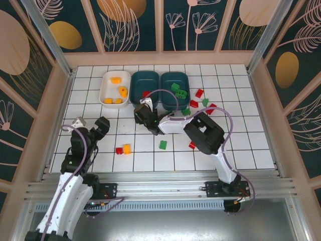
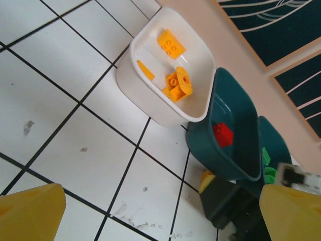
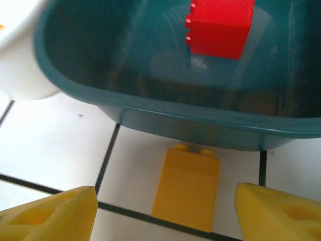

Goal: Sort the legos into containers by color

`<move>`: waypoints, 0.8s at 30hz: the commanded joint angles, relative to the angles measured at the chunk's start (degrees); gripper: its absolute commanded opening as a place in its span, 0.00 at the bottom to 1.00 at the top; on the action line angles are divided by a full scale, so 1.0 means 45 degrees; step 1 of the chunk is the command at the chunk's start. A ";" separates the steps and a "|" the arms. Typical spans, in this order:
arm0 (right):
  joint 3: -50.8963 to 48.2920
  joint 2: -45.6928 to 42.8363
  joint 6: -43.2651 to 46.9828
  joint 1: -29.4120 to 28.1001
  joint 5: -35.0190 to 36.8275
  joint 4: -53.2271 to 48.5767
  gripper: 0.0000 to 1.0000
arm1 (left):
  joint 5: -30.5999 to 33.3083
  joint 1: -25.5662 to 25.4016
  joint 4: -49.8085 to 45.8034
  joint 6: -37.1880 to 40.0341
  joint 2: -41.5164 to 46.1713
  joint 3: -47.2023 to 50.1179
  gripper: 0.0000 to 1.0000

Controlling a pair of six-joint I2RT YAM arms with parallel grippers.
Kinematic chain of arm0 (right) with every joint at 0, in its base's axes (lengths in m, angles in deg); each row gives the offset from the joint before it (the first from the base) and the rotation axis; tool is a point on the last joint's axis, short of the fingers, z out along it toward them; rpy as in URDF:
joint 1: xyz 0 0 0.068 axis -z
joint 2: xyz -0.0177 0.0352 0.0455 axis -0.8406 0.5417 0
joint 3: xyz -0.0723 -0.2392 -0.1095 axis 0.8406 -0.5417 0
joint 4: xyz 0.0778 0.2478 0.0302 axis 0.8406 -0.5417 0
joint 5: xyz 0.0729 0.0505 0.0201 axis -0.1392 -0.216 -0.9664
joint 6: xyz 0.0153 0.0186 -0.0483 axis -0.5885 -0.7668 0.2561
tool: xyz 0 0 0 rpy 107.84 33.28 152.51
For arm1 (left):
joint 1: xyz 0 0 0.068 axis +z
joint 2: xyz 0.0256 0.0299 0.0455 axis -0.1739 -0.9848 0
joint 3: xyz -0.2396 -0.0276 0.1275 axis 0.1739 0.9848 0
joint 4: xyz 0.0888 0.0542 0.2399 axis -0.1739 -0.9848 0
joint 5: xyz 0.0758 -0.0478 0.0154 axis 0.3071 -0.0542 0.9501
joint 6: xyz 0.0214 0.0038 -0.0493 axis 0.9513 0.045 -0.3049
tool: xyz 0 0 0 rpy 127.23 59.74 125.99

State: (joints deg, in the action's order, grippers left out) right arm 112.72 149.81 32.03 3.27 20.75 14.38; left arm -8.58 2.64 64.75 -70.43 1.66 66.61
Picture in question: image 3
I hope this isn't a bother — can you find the teal plastic container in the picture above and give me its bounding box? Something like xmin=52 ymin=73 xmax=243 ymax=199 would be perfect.
xmin=34 ymin=0 xmax=321 ymax=153

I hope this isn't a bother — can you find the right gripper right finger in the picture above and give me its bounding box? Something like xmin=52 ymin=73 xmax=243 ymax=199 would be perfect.
xmin=234 ymin=182 xmax=321 ymax=241

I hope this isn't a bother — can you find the yellow sloped lego brick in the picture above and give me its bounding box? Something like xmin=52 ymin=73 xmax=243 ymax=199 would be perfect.
xmin=151 ymin=143 xmax=222 ymax=232

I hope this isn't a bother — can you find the red lego brick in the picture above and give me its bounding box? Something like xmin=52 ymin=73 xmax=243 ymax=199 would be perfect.
xmin=185 ymin=0 xmax=256 ymax=61

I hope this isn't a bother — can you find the white plastic container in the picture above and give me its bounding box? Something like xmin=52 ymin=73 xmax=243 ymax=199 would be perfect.
xmin=0 ymin=0 xmax=60 ymax=101

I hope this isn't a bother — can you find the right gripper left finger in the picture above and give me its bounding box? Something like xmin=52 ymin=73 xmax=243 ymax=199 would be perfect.
xmin=0 ymin=185 xmax=98 ymax=241

